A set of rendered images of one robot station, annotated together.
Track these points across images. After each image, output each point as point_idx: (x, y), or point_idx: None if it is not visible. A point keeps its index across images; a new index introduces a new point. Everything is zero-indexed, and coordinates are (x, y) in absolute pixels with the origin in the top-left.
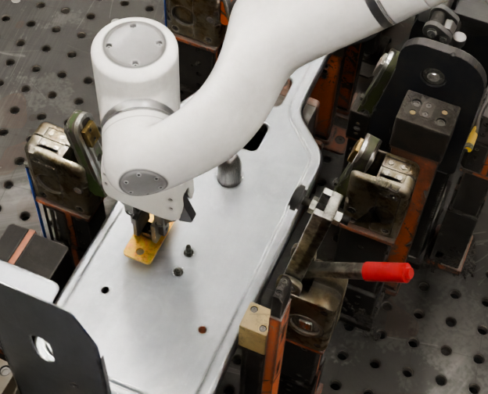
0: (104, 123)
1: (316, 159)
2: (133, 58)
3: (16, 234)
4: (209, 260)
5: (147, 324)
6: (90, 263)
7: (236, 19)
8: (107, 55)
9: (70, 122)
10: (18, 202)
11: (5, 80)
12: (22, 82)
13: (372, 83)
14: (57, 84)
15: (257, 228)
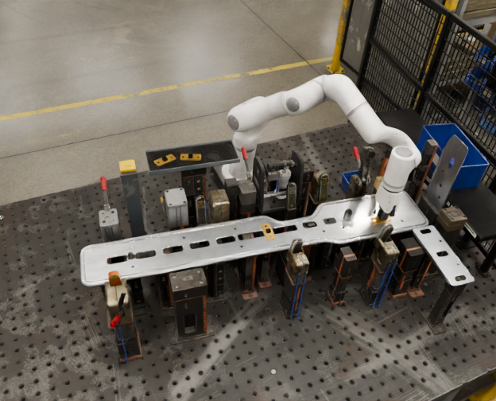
0: (415, 162)
1: (322, 204)
2: (407, 149)
3: (412, 252)
4: (371, 208)
5: (398, 208)
6: (401, 227)
7: (385, 129)
8: (412, 153)
9: (392, 225)
10: (371, 336)
11: (337, 385)
12: (331, 379)
13: (295, 195)
14: (320, 365)
15: (353, 204)
